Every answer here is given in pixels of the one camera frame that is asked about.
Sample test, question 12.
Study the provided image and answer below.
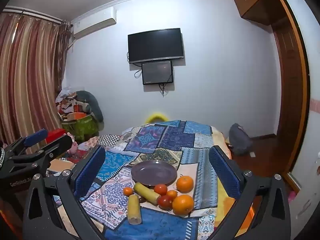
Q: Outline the long yellow-green banana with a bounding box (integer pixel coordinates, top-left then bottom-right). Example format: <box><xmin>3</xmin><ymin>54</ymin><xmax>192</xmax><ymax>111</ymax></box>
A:
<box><xmin>127</xmin><ymin>194</ymin><xmax>142</xmax><ymax>225</ymax></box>

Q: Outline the white air conditioner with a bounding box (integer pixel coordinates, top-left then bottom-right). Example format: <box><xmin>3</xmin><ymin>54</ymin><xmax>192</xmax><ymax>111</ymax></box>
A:
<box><xmin>70</xmin><ymin>6</ymin><xmax>117</xmax><ymax>40</ymax></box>

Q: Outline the small black wall monitor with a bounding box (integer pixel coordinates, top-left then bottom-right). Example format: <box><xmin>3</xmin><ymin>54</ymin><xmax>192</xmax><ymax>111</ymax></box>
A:
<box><xmin>141</xmin><ymin>60</ymin><xmax>174</xmax><ymax>85</ymax></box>

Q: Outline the pile of clutter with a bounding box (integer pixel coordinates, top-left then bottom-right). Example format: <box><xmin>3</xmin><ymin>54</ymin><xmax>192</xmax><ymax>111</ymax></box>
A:
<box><xmin>55</xmin><ymin>86</ymin><xmax>87</xmax><ymax>117</ymax></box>

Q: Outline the striped brown curtain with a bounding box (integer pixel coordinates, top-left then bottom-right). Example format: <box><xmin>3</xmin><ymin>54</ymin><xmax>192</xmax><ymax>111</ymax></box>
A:
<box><xmin>0</xmin><ymin>12</ymin><xmax>72</xmax><ymax>155</ymax></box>

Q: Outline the black white checkered cloth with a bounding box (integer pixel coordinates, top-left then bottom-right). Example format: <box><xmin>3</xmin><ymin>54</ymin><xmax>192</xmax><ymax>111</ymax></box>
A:
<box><xmin>97</xmin><ymin>134</ymin><xmax>122</xmax><ymax>147</ymax></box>

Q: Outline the red tomato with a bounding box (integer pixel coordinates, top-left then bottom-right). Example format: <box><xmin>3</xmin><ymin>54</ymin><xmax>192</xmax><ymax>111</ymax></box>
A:
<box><xmin>157</xmin><ymin>195</ymin><xmax>173</xmax><ymax>210</ymax></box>
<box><xmin>154</xmin><ymin>184</ymin><xmax>168</xmax><ymax>196</ymax></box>

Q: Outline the purple round plate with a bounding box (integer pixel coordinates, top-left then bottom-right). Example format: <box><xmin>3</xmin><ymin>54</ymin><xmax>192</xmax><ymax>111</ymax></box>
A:
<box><xmin>131</xmin><ymin>160</ymin><xmax>178</xmax><ymax>186</ymax></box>

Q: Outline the red box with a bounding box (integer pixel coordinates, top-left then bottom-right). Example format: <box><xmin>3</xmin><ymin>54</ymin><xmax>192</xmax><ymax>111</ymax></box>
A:
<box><xmin>46</xmin><ymin>128</ymin><xmax>66</xmax><ymax>143</ymax></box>

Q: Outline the curtain rod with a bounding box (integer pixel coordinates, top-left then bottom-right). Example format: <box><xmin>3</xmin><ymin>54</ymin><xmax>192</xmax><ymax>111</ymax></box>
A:
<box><xmin>2</xmin><ymin>7</ymin><xmax>73</xmax><ymax>28</ymax></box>

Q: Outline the orange cardboard box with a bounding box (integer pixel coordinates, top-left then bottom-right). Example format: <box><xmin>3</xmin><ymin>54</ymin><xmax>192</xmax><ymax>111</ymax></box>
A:
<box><xmin>68</xmin><ymin>112</ymin><xmax>88</xmax><ymax>121</ymax></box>

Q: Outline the large orange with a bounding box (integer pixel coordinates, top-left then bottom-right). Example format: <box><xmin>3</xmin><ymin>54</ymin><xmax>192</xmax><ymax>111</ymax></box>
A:
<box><xmin>172</xmin><ymin>194</ymin><xmax>195</xmax><ymax>215</ymax></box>
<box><xmin>176</xmin><ymin>176</ymin><xmax>194</xmax><ymax>194</ymax></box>

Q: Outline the yellow plastic stool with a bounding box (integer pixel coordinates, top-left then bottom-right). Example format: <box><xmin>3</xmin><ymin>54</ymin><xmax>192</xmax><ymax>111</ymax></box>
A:
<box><xmin>145</xmin><ymin>112</ymin><xmax>169</xmax><ymax>124</ymax></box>

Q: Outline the pink doll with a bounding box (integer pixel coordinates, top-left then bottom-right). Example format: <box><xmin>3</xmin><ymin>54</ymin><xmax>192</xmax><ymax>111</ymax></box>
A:
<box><xmin>67</xmin><ymin>133</ymin><xmax>80</xmax><ymax>153</ymax></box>

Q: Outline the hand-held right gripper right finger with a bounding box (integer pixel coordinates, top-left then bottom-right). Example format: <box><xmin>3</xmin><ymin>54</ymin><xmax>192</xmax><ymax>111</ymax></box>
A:
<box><xmin>207</xmin><ymin>145</ymin><xmax>292</xmax><ymax>240</ymax></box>

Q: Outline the grey backpack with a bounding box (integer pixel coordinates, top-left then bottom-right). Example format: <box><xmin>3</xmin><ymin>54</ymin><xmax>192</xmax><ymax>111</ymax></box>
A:
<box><xmin>228</xmin><ymin>123</ymin><xmax>253</xmax><ymax>156</ymax></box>

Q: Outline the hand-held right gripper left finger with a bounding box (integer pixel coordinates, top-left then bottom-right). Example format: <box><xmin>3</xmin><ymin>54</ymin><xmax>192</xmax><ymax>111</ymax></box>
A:
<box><xmin>22</xmin><ymin>144</ymin><xmax>106</xmax><ymax>240</ymax></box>

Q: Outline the blue patchwork blanket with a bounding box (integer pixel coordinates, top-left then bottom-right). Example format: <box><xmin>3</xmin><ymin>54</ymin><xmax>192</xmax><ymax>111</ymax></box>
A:
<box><xmin>50</xmin><ymin>120</ymin><xmax>232</xmax><ymax>240</ymax></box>

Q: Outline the short yellow-green banana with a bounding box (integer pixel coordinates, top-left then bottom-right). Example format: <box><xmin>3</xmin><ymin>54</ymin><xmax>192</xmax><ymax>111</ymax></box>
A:
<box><xmin>133</xmin><ymin>182</ymin><xmax>161</xmax><ymax>204</ymax></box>

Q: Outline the wooden overhead cabinet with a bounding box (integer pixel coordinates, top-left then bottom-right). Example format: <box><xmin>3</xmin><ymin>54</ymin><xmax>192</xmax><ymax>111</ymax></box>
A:
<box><xmin>233</xmin><ymin>0</ymin><xmax>286</xmax><ymax>26</ymax></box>

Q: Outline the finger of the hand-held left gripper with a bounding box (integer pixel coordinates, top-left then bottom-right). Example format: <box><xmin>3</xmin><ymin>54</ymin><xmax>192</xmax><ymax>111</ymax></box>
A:
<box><xmin>4</xmin><ymin>129</ymin><xmax>48</xmax><ymax>156</ymax></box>
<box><xmin>10</xmin><ymin>134</ymin><xmax>73</xmax><ymax>177</ymax></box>

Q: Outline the black wall television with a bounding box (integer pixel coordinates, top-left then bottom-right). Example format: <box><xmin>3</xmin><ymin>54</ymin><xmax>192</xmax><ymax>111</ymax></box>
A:
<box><xmin>127</xmin><ymin>28</ymin><xmax>185</xmax><ymax>64</ymax></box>

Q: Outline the brown wooden door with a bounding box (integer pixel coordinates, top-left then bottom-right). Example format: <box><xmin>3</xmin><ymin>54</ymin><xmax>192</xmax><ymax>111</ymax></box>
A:
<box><xmin>271</xmin><ymin>0</ymin><xmax>311</xmax><ymax>180</ymax></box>

